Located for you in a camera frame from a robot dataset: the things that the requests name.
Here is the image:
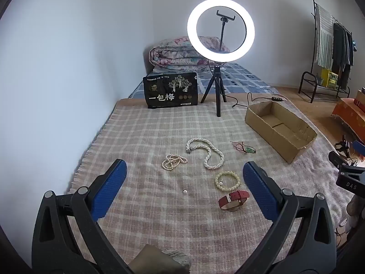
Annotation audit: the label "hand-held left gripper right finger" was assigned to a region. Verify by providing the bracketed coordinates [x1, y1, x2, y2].
[234, 161, 339, 274]

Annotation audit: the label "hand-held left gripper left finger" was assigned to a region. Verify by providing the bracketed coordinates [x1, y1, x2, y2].
[31, 159, 134, 274]

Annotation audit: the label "red strap watch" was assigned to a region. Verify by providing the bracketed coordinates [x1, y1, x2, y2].
[218, 190, 251, 212]

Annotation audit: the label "cream beaded bracelet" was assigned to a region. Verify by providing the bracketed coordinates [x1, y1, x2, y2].
[214, 171, 242, 190]

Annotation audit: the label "cardboard box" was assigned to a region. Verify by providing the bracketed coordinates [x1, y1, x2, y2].
[244, 101, 318, 165]

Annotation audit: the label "thin pearl necklace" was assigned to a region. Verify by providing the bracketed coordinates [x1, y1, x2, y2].
[161, 154, 188, 172]

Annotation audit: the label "thick pearl necklace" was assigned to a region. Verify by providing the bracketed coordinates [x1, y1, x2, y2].
[185, 138, 225, 171]

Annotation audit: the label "small black floor tripod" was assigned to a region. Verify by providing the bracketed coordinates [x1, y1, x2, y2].
[334, 135, 359, 158]

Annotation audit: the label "orange cloth furniture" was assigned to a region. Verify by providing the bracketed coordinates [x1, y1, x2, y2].
[331, 90, 365, 144]

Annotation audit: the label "yellow box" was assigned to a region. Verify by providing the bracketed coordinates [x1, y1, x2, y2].
[321, 68, 339, 89]

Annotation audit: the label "khaki cloth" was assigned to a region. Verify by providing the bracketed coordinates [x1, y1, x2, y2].
[127, 244, 190, 274]

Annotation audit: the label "black shoe rack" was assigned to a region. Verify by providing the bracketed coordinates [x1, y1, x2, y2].
[298, 71, 351, 103]

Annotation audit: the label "dark hanging clothes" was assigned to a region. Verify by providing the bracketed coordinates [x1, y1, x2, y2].
[332, 23, 354, 91]

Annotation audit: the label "blue patterned bedsheet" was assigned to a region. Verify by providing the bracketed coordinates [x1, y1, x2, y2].
[128, 63, 279, 99]

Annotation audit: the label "black printed bag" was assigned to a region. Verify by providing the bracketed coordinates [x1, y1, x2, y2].
[143, 71, 199, 110]

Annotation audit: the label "striped towel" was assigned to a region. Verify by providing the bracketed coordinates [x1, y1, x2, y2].
[314, 4, 334, 69]

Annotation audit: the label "black clothes rack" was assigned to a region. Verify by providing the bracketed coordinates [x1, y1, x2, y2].
[311, 0, 357, 92]

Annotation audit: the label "folded floral quilt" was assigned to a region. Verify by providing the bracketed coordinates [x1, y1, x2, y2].
[149, 36, 231, 74]

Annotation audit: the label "black phone holder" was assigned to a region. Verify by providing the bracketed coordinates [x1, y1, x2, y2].
[216, 10, 235, 52]

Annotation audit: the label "red cord green pendant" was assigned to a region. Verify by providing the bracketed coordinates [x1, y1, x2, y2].
[230, 141, 257, 154]

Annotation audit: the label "black cable with inline controller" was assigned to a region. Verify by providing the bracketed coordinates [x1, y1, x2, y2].
[232, 92, 287, 109]

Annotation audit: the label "white ring light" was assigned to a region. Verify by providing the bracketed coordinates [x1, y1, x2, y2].
[187, 0, 247, 63]

